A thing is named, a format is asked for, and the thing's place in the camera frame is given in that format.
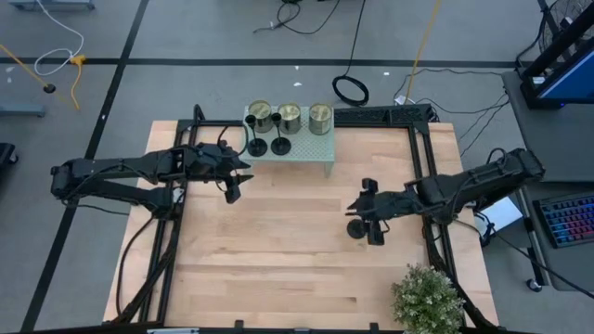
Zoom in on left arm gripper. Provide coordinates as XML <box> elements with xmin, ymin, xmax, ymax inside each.
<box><xmin>197</xmin><ymin>142</ymin><xmax>255</xmax><ymax>205</ymax></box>

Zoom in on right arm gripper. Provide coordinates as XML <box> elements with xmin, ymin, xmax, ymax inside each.
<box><xmin>344</xmin><ymin>177</ymin><xmax>421</xmax><ymax>247</ymax></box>

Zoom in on black candlestick holder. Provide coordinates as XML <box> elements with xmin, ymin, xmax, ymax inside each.
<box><xmin>346</xmin><ymin>218</ymin><xmax>370</xmax><ymax>240</ymax></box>
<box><xmin>270</xmin><ymin>111</ymin><xmax>292</xmax><ymax>157</ymax></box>
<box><xmin>244</xmin><ymin>113</ymin><xmax>269</xmax><ymax>158</ymax></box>

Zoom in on tin can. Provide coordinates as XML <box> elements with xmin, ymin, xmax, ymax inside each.
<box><xmin>247</xmin><ymin>99</ymin><xmax>275</xmax><ymax>135</ymax></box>
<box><xmin>307</xmin><ymin>102</ymin><xmax>334</xmax><ymax>136</ymax></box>
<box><xmin>277</xmin><ymin>102</ymin><xmax>303</xmax><ymax>136</ymax></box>

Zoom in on mint green mesh shelf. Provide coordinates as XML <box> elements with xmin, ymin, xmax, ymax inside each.
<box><xmin>238</xmin><ymin>105</ymin><xmax>336</xmax><ymax>177</ymax></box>

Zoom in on black perforated crossbar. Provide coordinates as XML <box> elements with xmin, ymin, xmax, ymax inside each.
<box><xmin>333</xmin><ymin>104</ymin><xmax>436</xmax><ymax>125</ymax></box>

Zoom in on artificial green white plant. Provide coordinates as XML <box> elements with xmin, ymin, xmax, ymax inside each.
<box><xmin>391</xmin><ymin>263</ymin><xmax>467</xmax><ymax>334</ymax></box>

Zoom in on white paper sheet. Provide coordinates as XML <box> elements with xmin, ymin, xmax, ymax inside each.
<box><xmin>472</xmin><ymin>196</ymin><xmax>524</xmax><ymax>234</ymax></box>

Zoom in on rainbow backlit keyboard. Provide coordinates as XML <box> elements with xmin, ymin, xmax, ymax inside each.
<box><xmin>532</xmin><ymin>192</ymin><xmax>594</xmax><ymax>250</ymax></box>

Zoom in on grey keyboard desk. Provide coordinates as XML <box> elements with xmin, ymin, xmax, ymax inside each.
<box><xmin>518</xmin><ymin>179</ymin><xmax>594</xmax><ymax>293</ymax></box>

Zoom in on grey flat floor base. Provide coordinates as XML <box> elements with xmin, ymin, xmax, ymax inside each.
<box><xmin>0</xmin><ymin>102</ymin><xmax>46</xmax><ymax>119</ymax></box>

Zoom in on black wheeled object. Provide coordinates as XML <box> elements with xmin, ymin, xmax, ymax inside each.
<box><xmin>0</xmin><ymin>142</ymin><xmax>19</xmax><ymax>169</ymax></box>

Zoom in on yellow pole with black tip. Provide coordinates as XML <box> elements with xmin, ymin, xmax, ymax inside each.
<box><xmin>0</xmin><ymin>44</ymin><xmax>58</xmax><ymax>96</ymax></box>

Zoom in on black monitor with blue screen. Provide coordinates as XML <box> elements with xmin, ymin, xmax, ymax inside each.
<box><xmin>518</xmin><ymin>13</ymin><xmax>594</xmax><ymax>111</ymax></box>

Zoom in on grey cart base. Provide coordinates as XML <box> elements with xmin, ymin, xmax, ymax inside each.
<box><xmin>6</xmin><ymin>0</ymin><xmax>97</xmax><ymax>12</ymax></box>

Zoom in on black floor fan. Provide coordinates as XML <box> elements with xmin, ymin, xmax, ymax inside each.
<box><xmin>536</xmin><ymin>0</ymin><xmax>594</xmax><ymax>58</ymax></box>

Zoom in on black left gripper cable loop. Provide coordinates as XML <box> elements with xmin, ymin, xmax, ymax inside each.
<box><xmin>216</xmin><ymin>122</ymin><xmax>251</xmax><ymax>158</ymax></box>

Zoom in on black aluminium table frame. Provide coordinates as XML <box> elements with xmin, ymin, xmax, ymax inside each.
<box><xmin>110</xmin><ymin>104</ymin><xmax>500</xmax><ymax>334</ymax></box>

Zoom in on black coiled floor cable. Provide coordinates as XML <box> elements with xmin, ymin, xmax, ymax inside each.
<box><xmin>330</xmin><ymin>0</ymin><xmax>371</xmax><ymax>109</ymax></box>

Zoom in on black cables beside desk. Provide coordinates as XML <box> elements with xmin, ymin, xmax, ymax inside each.
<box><xmin>393</xmin><ymin>67</ymin><xmax>511</xmax><ymax>159</ymax></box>

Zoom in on black left arm base cable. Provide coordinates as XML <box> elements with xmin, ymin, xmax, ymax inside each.
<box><xmin>114</xmin><ymin>215</ymin><xmax>157</xmax><ymax>317</ymax></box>

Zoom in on black arm base cable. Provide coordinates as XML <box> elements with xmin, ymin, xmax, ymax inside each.
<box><xmin>114</xmin><ymin>215</ymin><xmax>157</xmax><ymax>317</ymax></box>
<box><xmin>480</xmin><ymin>222</ymin><xmax>594</xmax><ymax>301</ymax></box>

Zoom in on black tangled floor cable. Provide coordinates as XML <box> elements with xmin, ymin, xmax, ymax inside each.
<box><xmin>252</xmin><ymin>0</ymin><xmax>342</xmax><ymax>36</ymax></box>

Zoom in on long yellow floor cable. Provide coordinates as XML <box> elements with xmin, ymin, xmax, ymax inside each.
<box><xmin>402</xmin><ymin>0</ymin><xmax>442</xmax><ymax>106</ymax></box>

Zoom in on black right arm base cable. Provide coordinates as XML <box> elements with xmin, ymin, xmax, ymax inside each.
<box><xmin>480</xmin><ymin>222</ymin><xmax>594</xmax><ymax>301</ymax></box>

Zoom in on yellow cable with plug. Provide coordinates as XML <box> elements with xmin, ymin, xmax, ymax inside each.
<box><xmin>69</xmin><ymin>54</ymin><xmax>88</xmax><ymax>111</ymax></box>

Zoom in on white floor cable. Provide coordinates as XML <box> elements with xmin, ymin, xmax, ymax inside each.
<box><xmin>33</xmin><ymin>0</ymin><xmax>86</xmax><ymax>78</ymax></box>

